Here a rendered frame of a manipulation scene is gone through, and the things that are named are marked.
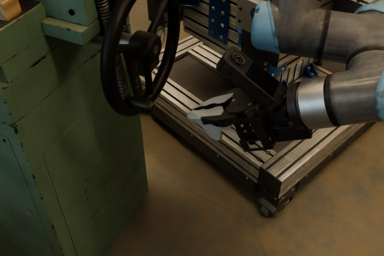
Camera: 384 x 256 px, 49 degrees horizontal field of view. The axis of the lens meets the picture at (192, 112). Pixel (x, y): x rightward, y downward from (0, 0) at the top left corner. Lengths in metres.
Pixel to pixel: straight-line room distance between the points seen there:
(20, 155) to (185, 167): 0.87
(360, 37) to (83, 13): 0.48
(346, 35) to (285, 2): 0.10
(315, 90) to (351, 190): 1.14
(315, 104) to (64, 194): 0.71
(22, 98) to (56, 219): 0.38
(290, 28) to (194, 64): 1.24
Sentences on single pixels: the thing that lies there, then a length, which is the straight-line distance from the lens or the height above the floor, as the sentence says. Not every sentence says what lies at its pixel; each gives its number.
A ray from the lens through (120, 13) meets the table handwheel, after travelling 0.74.
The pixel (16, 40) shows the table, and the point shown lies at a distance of 0.83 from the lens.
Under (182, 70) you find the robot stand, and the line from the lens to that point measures 1.82.
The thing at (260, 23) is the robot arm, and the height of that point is 0.96.
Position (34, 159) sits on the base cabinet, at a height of 0.60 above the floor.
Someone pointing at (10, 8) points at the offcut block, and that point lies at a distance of 0.82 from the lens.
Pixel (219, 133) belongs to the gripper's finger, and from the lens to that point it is 0.71.
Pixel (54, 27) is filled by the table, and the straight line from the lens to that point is 0.85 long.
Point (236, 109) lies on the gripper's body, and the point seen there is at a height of 0.85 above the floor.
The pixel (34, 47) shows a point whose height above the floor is 0.83.
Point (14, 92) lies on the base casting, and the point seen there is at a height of 0.78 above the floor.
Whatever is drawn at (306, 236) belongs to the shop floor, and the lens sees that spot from 1.55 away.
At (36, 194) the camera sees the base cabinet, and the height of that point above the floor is 0.49.
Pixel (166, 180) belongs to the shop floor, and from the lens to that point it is 1.65.
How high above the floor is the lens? 1.27
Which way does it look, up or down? 41 degrees down
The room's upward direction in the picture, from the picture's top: straight up
